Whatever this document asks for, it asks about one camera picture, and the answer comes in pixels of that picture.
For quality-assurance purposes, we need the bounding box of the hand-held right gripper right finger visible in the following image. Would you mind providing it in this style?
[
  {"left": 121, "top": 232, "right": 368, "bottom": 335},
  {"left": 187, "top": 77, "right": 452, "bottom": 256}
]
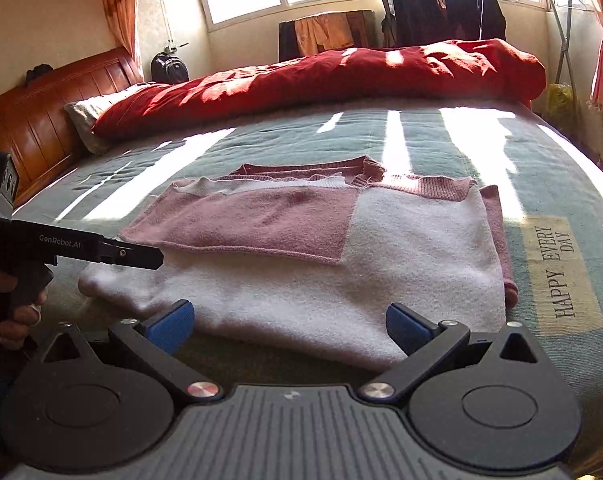
[{"left": 357, "top": 302, "right": 539, "bottom": 406}]

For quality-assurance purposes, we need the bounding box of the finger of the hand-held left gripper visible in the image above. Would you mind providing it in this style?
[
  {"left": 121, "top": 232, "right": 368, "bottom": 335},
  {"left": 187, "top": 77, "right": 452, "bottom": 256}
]
[{"left": 102, "top": 237, "right": 165, "bottom": 270}]

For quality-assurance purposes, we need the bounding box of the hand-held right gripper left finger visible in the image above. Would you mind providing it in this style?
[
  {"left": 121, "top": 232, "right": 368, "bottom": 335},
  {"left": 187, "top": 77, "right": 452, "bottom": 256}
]
[{"left": 42, "top": 299, "right": 226, "bottom": 406}]

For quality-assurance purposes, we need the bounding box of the pink and white knit sweater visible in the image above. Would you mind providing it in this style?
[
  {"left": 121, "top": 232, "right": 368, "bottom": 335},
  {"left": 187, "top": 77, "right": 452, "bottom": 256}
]
[{"left": 78, "top": 156, "right": 519, "bottom": 371}]

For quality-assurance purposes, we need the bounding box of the metal clothes drying rack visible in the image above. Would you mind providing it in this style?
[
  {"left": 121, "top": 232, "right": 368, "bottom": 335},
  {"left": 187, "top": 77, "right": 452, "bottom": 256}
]
[{"left": 364, "top": 0, "right": 589, "bottom": 96}]

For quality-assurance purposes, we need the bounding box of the person's left hand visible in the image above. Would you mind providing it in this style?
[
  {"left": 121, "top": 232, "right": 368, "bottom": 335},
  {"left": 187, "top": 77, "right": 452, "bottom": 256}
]
[{"left": 0, "top": 266, "right": 50, "bottom": 352}]

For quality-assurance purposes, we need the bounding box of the wooden headboard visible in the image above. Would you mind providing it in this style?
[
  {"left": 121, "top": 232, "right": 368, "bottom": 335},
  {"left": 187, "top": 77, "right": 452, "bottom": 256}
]
[{"left": 0, "top": 47, "right": 145, "bottom": 208}]

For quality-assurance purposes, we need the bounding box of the grey pillow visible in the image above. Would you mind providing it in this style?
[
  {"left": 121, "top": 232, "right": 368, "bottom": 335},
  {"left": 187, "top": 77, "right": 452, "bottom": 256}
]
[{"left": 64, "top": 82, "right": 155, "bottom": 156}]

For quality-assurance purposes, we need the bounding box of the small dark object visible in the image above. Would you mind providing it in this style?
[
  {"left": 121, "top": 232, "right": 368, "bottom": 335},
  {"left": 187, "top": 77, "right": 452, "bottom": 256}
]
[{"left": 26, "top": 63, "right": 55, "bottom": 85}]

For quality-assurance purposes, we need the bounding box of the black backpack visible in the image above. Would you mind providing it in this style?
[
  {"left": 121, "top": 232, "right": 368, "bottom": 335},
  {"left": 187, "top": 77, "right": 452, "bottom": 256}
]
[{"left": 150, "top": 45, "right": 190, "bottom": 85}]

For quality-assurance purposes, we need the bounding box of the green plaid bed blanket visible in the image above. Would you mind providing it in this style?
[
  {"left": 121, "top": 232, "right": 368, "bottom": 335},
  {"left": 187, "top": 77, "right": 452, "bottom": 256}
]
[{"left": 12, "top": 97, "right": 603, "bottom": 401}]

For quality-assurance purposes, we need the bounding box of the red duvet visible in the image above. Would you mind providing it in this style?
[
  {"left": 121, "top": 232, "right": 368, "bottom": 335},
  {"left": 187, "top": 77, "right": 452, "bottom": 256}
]
[{"left": 92, "top": 39, "right": 547, "bottom": 141}]

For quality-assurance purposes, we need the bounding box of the dark hanging garment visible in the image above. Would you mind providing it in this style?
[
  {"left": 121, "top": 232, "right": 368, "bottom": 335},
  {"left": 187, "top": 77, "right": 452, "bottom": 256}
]
[{"left": 278, "top": 20, "right": 302, "bottom": 62}]

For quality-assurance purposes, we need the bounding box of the yellow plastic bag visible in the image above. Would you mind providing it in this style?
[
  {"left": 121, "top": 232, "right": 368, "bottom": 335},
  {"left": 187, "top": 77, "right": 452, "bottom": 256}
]
[{"left": 545, "top": 82, "right": 578, "bottom": 123}]

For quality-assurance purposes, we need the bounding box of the orange hanging garment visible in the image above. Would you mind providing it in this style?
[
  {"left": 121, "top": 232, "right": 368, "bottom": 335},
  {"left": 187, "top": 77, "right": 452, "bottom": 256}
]
[{"left": 294, "top": 12, "right": 355, "bottom": 56}]

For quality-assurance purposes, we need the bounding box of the brown hanging garment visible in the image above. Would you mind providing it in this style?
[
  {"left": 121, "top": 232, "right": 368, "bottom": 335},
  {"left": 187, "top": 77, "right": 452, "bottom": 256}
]
[{"left": 349, "top": 10, "right": 377, "bottom": 48}]

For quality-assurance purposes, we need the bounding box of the black jacket with emblem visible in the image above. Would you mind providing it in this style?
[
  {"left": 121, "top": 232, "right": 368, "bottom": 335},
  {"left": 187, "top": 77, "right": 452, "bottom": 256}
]
[{"left": 389, "top": 0, "right": 449, "bottom": 48}]

